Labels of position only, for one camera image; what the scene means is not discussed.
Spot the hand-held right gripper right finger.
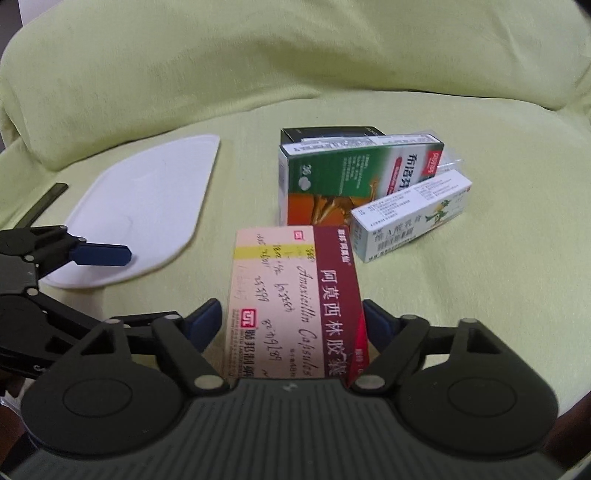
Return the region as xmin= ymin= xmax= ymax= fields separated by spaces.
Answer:
xmin=348 ymin=299 xmax=505 ymax=394

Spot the pink and maroon medicine box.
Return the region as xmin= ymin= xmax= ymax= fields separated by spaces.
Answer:
xmin=221 ymin=225 xmax=368 ymax=384

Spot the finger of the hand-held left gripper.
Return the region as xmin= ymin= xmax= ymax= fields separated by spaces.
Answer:
xmin=0 ymin=224 xmax=133 ymax=278
xmin=0 ymin=290 xmax=109 ymax=371

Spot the black shaver box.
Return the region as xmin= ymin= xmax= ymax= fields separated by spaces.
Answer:
xmin=281 ymin=124 xmax=386 ymax=147

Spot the green and white medicine box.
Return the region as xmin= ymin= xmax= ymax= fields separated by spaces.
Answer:
xmin=278 ymin=134 xmax=446 ymax=227

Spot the white plastic tray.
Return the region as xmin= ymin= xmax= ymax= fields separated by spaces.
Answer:
xmin=39 ymin=134 xmax=221 ymax=291

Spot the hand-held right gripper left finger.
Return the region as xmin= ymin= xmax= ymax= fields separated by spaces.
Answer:
xmin=79 ymin=298 xmax=231 ymax=396

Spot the small white medicine box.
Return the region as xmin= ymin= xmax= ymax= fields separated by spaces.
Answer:
xmin=349 ymin=168 xmax=474 ymax=265

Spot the green covered sofa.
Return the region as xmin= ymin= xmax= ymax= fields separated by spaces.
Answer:
xmin=0 ymin=0 xmax=591 ymax=462

